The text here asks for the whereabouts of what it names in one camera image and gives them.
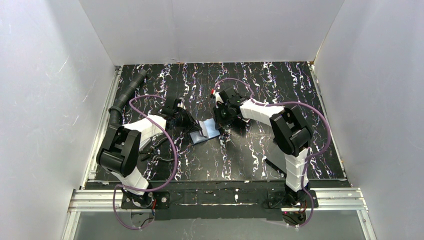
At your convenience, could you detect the white credit card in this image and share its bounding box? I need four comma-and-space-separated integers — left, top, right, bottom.
197, 121, 209, 138

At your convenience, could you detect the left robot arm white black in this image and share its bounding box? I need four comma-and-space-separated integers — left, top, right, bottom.
96, 97, 203, 197

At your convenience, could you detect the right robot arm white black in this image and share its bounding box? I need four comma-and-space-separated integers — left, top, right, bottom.
211, 88, 313, 205

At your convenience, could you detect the grey flat card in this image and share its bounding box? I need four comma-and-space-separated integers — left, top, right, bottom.
138, 133, 152, 151

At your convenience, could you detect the black pliers tool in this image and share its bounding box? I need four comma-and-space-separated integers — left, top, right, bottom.
138, 137, 175, 162

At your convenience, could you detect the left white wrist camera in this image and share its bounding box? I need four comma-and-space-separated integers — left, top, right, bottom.
177, 100, 185, 109

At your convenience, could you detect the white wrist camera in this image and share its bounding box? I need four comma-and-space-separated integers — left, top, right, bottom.
177, 100, 185, 109
211, 90, 225, 108

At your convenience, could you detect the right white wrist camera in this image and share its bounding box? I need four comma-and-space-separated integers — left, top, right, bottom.
211, 90, 225, 108

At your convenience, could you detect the black corrugated hose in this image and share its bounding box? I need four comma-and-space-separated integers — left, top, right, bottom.
108, 69, 149, 125

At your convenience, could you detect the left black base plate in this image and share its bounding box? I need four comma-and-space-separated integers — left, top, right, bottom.
120, 190, 170, 210

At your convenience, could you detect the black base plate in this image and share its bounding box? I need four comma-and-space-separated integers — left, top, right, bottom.
263, 190, 319, 211
120, 190, 170, 210

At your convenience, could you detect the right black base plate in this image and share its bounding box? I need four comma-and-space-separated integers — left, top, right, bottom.
263, 190, 319, 211

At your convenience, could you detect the aluminium frame rail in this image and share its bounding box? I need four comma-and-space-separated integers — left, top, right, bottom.
62, 186, 376, 240

